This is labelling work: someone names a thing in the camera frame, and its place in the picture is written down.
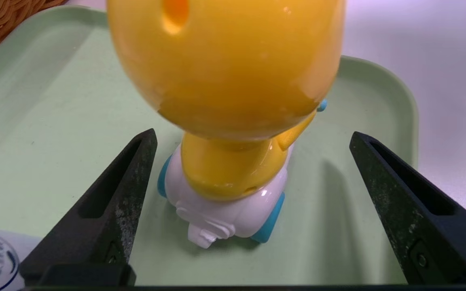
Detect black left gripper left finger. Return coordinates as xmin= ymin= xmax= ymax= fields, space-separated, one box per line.
xmin=19 ymin=129 xmax=157 ymax=287

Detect yellow duck scooter toy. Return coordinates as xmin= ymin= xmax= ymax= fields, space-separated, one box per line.
xmin=107 ymin=0 xmax=346 ymax=249

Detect light green plastic tray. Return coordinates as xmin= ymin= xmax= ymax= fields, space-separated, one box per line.
xmin=0 ymin=6 xmax=419 ymax=286

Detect orange wicker basket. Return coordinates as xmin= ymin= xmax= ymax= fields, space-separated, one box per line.
xmin=0 ymin=0 xmax=68 ymax=54

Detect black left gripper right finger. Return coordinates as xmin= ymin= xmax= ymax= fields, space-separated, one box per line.
xmin=349 ymin=131 xmax=466 ymax=285

